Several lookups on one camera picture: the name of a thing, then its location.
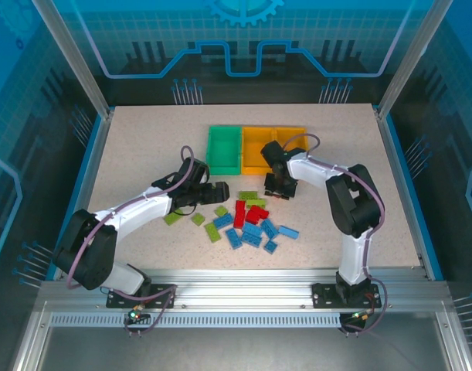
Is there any long red lego brick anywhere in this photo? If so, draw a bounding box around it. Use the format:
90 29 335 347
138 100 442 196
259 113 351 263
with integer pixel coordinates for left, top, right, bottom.
233 199 248 229

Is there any green plastic bin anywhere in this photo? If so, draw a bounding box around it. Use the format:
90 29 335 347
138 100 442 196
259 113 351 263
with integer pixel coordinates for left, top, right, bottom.
205 124 244 175

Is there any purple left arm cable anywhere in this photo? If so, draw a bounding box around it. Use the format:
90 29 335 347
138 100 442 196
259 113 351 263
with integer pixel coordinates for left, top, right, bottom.
66 145 179 338

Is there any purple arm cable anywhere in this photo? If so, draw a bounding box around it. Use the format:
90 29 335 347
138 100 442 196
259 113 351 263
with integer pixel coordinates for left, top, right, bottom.
281 134 389 338
66 145 179 338

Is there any aluminium frame rail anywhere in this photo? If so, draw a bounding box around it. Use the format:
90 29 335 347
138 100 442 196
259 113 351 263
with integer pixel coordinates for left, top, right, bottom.
37 268 451 308

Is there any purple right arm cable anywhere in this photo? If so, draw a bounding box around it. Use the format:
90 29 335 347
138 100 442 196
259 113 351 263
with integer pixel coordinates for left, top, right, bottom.
281 134 389 338

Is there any aluminium side rail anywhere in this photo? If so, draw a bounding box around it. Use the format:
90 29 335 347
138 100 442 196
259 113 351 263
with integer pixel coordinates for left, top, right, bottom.
52 107 116 281
373 103 433 280

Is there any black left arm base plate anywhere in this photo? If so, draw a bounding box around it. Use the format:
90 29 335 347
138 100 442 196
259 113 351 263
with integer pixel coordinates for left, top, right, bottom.
105 283 178 310

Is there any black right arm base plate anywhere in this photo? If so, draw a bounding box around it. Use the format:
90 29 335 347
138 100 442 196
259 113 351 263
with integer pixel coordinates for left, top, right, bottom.
311 281 383 310

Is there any slotted aluminium cable duct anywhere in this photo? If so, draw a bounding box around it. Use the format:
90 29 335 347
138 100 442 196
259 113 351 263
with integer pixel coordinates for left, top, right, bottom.
49 312 345 328

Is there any aluminium frame post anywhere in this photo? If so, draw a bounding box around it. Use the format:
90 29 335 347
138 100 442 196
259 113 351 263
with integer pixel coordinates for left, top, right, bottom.
376 0 455 119
29 0 115 119

